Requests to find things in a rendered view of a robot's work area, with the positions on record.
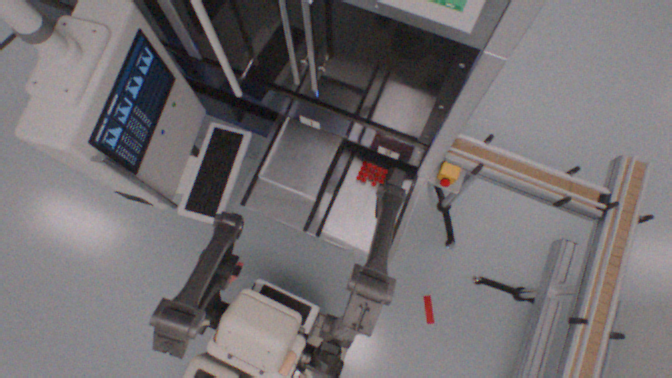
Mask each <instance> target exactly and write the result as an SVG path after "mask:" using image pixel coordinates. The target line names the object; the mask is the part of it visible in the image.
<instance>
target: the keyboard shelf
mask: <svg viewBox="0 0 672 378"><path fill-rule="evenodd" d="M214 127H217V128H221V129H225V130H229V131H233V132H237V133H241V134H243V135H244V136H243V139H242V141H241V144H240V147H239V150H238V153H237V156H236V158H235V161H234V164H233V167H232V170H231V173H230V175H229V178H228V181H227V185H226V188H225V191H224V194H223V196H222V199H221V202H220V205H219V208H218V211H217V213H216V214H221V212H222V211H224V212H225V211H226V208H227V206H228V203H229V200H230V197H231V194H232V191H233V188H234V185H235V181H236V179H237V176H238V173H239V170H240V167H241V164H242V161H243V158H244V156H245V153H246V150H247V147H248V144H249V141H250V138H251V133H250V132H248V131H244V130H240V129H236V128H232V127H228V126H224V125H220V124H217V123H211V124H210V126H209V129H208V131H207V134H206V137H205V139H204V142H203V145H202V147H201V150H200V153H199V155H198V157H195V156H191V155H190V156H189V159H188V161H187V164H186V167H185V169H184V172H183V174H182V177H181V180H180V182H179V186H178V189H177V191H176V194H180V195H183V199H182V202H181V204H180V207H179V210H178V214H179V215H181V216H184V217H188V218H191V219H195V220H199V221H202V222H206V223H210V224H213V221H214V218H212V217H208V216H204V215H201V214H197V213H193V212H190V211H186V210H184V209H185V206H186V204H187V201H188V198H189V195H190V193H191V190H192V187H193V184H194V181H195V178H196V176H197V173H198V170H199V168H200V165H201V162H202V159H203V157H204V154H205V151H206V149H207V146H208V143H209V141H210V138H211V135H212V133H213V130H214Z"/></svg>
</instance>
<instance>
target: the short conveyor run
mask: <svg viewBox="0 0 672 378"><path fill-rule="evenodd" d="M493 138H494V135H493V134H489V135H488V136H487V137H486V138H485V140H484V141H483V142H481V141H479V140H476V139H473V138H471V137H468V136H465V135H463V134H460V133H459V135H458V136H457V138H456V139H455V141H454V142H453V144H452V145H451V147H450V148H449V150H448V151H447V153H446V154H445V157H448V158H450V159H453V160H456V161H458V162H461V163H463V165H462V168H463V169H465V170H466V173H467V174H469V175H472V176H474V177H477V178H480V179H482V180H485V181H487V182H490V183H493V185H495V186H498V187H500V188H503V189H506V190H508V191H511V192H513V193H516V194H519V195H522V196H525V197H527V198H530V199H533V200H535V201H538V202H540V203H543V204H545V205H548V206H551V207H553V208H556V209H558V210H561V211H564V212H566V213H569V214H571V215H574V216H577V217H579V218H582V219H584V220H587V221H589V222H590V221H592V220H595V219H598V218H600V217H601V214H602V210H603V209H606V207H607V206H605V202H606V199H607V195H609V194H610V193H611V192H610V191H609V190H608V189H606V188H602V186H599V185H597V184H594V183H591V182H589V181H586V180H583V179H581V178H578V177H575V176H573V174H575V173H576V172H578V171H579V170H580V166H575V167H574V168H571V169H570V170H568V171H567V172H562V171H559V170H557V169H554V168H551V167H549V166H546V165H543V164H541V163H538V162H535V161H533V160H530V159H527V158H525V157H522V156H519V155H516V154H513V153H510V152H508V151H505V150H503V149H500V148H497V147H495V146H492V145H489V143H490V142H491V141H492V139H493ZM479 153H480V154H479ZM588 195H589V196H588Z"/></svg>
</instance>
